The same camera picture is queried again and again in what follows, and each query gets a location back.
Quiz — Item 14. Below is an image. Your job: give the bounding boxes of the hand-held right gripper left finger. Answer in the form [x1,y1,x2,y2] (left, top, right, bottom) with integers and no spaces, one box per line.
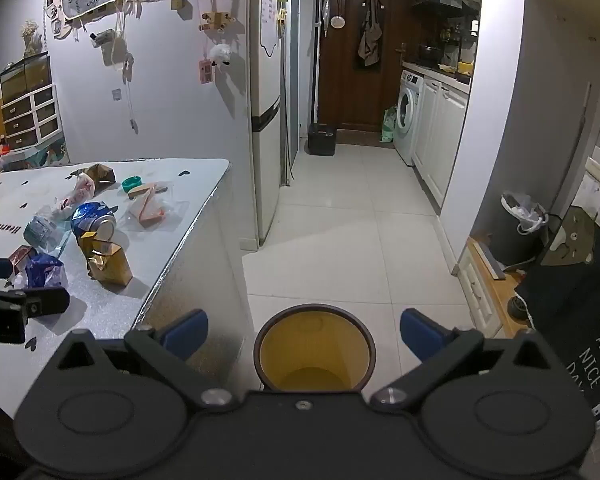
[55,309,238,409]

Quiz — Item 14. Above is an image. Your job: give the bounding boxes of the brown wooden door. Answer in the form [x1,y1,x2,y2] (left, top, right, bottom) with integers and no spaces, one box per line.
[316,0,414,133]

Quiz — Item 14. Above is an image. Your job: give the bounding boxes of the blue foil packet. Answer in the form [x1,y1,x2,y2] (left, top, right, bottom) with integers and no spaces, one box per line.
[71,201,117,233]

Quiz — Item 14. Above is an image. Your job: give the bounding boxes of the glass fish tank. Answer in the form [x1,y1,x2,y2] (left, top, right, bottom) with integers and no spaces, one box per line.
[0,50,52,103]

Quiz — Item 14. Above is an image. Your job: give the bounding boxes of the red-brown packet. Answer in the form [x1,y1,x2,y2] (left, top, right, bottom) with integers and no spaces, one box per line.
[8,246,38,275]

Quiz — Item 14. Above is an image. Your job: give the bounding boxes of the teal printed cloth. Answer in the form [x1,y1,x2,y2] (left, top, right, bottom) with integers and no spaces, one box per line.
[10,142,71,167]

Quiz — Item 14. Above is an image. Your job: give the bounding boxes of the white kitchen cabinets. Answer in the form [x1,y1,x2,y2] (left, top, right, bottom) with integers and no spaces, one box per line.
[412,72,472,211]

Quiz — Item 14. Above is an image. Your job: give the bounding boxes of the wooden toy figure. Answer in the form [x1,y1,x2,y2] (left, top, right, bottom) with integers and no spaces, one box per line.
[199,11,237,32]

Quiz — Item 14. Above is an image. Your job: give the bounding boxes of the blue plastic bag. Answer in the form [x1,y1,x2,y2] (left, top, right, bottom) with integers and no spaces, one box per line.
[24,254,68,292]

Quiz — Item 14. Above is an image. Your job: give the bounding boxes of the black box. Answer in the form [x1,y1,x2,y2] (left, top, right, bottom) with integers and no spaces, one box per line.
[307,123,338,157]

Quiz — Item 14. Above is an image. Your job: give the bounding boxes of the white memo board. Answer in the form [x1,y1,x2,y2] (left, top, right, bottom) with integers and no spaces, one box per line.
[260,0,280,57]

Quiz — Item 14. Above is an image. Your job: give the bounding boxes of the clear plastic bag orange strip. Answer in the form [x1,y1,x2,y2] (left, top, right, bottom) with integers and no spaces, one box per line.
[124,185,189,231]

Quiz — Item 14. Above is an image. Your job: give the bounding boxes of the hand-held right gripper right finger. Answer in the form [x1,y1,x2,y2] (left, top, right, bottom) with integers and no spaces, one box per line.
[370,309,556,409]

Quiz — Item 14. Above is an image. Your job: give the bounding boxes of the metal can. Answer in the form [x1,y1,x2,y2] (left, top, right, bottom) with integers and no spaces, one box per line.
[87,217,117,242]

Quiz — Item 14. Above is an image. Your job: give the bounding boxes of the brown paper bag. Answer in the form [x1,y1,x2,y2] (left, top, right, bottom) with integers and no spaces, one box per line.
[82,162,117,187]

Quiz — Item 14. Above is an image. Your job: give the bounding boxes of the white sheep plush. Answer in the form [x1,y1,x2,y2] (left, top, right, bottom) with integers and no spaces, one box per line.
[208,43,233,67]

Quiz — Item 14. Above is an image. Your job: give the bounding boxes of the dark bear print cloth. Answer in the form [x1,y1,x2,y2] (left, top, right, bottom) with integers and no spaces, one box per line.
[514,205,600,418]

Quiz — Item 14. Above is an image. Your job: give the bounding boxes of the green bag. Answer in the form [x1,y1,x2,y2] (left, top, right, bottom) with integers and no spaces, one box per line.
[379,106,398,144]

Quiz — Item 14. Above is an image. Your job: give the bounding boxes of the gold foil box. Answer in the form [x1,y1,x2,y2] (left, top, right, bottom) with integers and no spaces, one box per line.
[78,230,133,288]

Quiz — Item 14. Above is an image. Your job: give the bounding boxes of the white fridge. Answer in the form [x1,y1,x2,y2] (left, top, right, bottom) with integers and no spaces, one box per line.
[249,0,284,252]

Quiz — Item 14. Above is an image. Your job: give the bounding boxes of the white drawer cabinet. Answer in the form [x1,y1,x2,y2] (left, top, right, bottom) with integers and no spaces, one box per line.
[0,84,63,152]

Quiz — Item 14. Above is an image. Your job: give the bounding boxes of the brown hanging bag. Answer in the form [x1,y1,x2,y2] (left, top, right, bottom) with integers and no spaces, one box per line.
[356,0,384,69]

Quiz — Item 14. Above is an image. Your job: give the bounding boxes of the grey trash can white liner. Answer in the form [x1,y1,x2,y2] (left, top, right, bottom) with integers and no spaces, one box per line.
[489,191,550,267]

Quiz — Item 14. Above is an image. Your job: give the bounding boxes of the pink and white plastic bag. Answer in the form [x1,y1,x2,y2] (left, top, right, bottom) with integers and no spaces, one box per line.
[54,172,97,213]

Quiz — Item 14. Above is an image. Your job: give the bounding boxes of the brown bin with yellow inside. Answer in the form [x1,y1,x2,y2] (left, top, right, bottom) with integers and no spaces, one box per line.
[254,304,376,392]

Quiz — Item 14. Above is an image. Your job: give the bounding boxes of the white washing machine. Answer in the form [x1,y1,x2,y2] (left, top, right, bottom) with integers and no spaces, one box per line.
[394,70,425,167]

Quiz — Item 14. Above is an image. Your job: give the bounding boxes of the dried flower bunch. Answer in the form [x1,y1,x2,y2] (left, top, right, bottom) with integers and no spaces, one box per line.
[21,20,44,59]

